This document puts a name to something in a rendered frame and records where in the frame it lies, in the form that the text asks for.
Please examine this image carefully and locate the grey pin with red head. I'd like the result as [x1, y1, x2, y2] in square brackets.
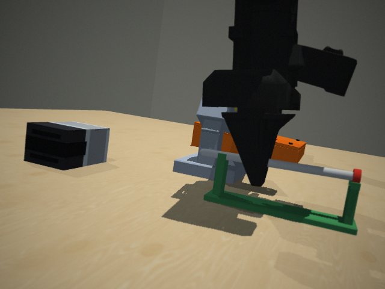
[200, 149, 362, 183]

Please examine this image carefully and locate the green u-shaped rack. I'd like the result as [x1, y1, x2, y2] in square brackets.
[203, 153, 361, 235]

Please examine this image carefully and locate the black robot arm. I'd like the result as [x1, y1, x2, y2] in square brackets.
[235, 0, 357, 97]

